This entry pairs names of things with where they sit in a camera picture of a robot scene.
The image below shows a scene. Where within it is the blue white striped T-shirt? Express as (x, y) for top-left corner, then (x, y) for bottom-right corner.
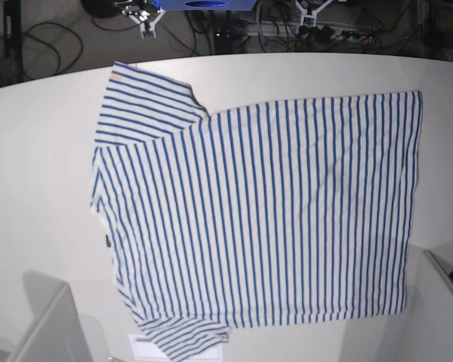
(91, 63), (423, 361)

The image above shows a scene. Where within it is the white power strip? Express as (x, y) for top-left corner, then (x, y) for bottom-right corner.
(242, 20), (376, 41)

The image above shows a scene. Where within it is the blue box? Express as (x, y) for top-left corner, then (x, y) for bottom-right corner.
(159, 0), (257, 11)

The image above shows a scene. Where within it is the white label plate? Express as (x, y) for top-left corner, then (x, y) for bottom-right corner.
(129, 335), (223, 362)

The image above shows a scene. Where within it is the grey left partition panel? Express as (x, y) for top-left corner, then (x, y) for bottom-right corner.
(0, 279), (93, 361)

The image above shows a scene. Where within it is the grey partition panel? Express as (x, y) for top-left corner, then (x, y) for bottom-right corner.
(0, 279), (93, 361)
(414, 251), (453, 361)

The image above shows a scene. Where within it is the grey right partition panel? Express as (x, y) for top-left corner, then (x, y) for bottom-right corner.
(414, 251), (453, 361)

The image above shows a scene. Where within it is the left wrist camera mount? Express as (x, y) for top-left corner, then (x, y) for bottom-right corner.
(294, 0), (334, 26)

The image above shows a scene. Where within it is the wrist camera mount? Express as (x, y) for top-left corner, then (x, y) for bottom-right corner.
(112, 0), (165, 38)
(294, 0), (334, 26)

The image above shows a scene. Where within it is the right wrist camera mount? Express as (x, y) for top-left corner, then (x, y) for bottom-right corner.
(112, 0), (165, 38)

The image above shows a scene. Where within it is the black left floor post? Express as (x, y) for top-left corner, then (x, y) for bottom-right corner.
(2, 0), (24, 83)

